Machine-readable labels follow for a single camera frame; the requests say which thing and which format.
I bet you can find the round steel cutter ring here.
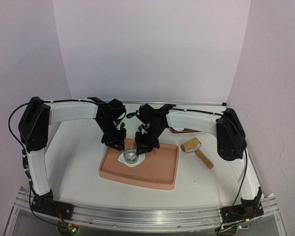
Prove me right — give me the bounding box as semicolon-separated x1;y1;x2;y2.
123;147;138;165

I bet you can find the wooden rolling pin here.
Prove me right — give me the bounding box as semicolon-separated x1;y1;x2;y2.
180;138;214;170

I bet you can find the white dough piece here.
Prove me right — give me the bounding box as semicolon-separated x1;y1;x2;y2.
118;152;146;168

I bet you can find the dark red square tray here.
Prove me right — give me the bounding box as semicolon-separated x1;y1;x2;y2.
169;127;199;134

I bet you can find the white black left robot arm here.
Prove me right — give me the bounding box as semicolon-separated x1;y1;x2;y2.
11;96;126;220

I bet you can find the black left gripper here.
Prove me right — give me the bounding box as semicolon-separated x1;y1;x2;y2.
96;118;127;151

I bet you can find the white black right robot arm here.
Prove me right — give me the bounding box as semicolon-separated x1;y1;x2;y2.
130;129;264;217

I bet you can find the pink plastic tray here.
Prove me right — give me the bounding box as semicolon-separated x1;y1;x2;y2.
99;144;179;191

